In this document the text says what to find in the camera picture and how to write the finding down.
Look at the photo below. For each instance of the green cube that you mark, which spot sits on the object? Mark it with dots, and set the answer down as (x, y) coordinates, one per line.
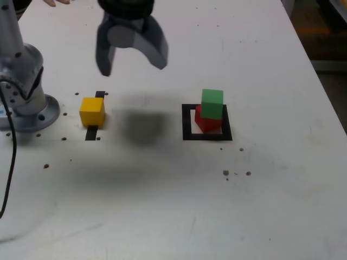
(212, 104)

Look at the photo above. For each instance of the yellow cube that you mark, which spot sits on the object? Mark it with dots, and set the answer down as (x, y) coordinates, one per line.
(92, 113)

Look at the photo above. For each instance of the person's hand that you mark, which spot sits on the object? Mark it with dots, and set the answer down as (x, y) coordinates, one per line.
(55, 1)

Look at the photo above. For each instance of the black tape square outline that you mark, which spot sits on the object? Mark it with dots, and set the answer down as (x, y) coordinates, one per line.
(206, 137)

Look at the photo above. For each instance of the black tape strip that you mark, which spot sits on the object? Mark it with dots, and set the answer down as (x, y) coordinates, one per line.
(91, 134)

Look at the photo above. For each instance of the brown wooden furniture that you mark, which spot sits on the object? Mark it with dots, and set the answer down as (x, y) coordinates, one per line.
(320, 40)

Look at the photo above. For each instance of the red cube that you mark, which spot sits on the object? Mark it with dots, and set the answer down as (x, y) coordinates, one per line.
(206, 125)

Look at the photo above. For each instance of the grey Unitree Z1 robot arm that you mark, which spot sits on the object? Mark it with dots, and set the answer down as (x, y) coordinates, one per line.
(27, 103)

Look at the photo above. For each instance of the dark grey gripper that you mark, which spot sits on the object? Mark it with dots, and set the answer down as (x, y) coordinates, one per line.
(128, 22)

